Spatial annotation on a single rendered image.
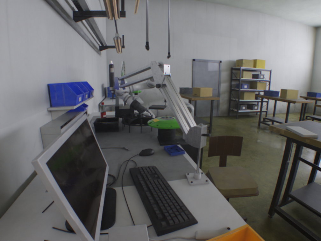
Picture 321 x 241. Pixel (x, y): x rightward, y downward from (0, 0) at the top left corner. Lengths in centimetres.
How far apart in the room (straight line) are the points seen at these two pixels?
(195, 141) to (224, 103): 634
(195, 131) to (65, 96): 97
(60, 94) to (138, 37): 495
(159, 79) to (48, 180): 68
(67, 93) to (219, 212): 120
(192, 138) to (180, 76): 550
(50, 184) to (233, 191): 124
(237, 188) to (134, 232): 100
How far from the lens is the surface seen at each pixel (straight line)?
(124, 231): 60
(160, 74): 89
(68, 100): 138
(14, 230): 80
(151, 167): 96
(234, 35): 744
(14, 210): 90
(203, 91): 437
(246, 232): 56
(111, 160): 112
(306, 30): 1055
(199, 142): 80
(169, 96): 89
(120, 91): 151
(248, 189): 148
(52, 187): 43
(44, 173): 42
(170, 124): 128
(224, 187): 141
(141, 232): 59
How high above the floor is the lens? 140
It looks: 14 degrees down
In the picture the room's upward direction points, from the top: straight up
